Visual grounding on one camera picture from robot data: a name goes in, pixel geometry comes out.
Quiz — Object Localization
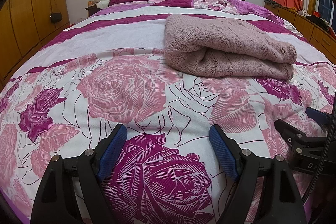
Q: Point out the pink knitted sweater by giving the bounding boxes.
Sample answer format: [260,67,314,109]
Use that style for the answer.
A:
[164,14,297,81]

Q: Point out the dark clothes on cabinet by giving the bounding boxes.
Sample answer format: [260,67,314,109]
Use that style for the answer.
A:
[306,15,329,32]

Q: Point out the wooden low cabinet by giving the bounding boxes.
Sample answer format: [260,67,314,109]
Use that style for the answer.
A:
[264,3,336,64]

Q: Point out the floral pink purple bedspread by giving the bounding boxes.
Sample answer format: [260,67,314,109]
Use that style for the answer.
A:
[1,0,335,223]

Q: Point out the small black hanging bag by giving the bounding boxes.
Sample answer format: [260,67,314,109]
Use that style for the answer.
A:
[50,12,63,23]

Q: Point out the orange wooden wardrobe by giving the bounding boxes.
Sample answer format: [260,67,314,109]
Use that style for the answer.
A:
[1,0,70,88]

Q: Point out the dark wooden nightstand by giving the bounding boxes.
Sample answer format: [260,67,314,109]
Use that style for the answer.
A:
[86,5,101,17]

